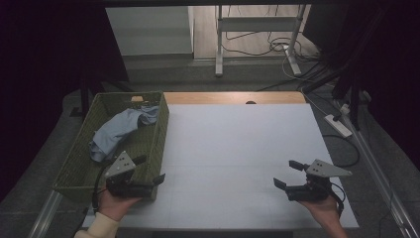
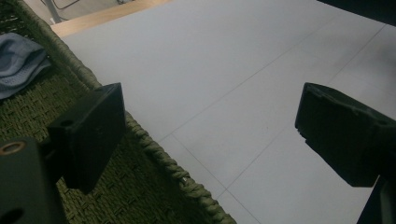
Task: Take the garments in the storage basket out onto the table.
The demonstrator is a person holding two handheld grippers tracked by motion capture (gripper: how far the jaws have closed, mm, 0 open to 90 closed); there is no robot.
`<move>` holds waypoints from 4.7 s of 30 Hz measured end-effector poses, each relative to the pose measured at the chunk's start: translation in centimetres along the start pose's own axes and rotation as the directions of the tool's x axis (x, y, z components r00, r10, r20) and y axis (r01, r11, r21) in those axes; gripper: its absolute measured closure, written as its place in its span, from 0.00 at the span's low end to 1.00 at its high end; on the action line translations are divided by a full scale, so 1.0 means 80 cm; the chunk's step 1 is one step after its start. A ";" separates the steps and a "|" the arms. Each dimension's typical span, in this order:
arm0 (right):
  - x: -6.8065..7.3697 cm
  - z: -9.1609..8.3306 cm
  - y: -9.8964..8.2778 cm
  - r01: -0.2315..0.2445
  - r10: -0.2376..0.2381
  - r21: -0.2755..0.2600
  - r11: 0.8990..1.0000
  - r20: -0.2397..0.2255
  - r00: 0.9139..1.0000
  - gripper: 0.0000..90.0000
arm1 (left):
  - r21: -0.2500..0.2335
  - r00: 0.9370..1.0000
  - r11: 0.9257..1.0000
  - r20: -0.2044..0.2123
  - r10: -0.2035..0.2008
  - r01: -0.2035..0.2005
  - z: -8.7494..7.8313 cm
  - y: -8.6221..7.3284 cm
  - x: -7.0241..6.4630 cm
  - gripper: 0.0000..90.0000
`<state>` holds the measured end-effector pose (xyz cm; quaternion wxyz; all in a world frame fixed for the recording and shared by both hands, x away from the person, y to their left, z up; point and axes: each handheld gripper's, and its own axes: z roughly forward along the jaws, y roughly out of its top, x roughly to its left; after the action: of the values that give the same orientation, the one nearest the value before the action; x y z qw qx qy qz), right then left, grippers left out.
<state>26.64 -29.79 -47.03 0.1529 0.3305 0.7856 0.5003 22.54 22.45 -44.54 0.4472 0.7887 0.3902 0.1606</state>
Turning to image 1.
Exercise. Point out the black stand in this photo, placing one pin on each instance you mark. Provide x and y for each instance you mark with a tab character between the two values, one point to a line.
355	109
85	99

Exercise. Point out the dark curtain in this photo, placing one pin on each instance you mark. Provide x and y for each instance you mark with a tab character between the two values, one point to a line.
396	66
49	49

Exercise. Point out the light blue tank top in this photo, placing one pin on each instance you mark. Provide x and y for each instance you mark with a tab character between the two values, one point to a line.
115	130

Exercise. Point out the person's left hand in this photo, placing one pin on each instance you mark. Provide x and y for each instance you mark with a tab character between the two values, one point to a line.
114	206

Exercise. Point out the white power strip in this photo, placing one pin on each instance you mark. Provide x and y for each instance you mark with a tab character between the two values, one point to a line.
338	126

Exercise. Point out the light grey board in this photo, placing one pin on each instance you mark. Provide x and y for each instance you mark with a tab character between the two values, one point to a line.
148	31

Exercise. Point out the person's right hand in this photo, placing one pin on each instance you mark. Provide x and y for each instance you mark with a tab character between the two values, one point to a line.
327	211

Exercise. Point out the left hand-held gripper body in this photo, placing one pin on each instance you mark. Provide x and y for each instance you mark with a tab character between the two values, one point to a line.
120	165

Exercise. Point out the green woven basket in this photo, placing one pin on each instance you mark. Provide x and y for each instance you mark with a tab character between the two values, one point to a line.
82	165

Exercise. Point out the aluminium rail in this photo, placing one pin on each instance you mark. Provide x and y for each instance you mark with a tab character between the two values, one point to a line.
379	178
46	214

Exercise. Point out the white plug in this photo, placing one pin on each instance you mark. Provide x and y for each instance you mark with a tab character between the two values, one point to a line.
345	109

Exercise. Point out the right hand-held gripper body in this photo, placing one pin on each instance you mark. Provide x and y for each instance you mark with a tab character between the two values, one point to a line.
325	170

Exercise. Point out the white metal stand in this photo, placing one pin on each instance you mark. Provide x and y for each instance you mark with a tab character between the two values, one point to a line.
254	24

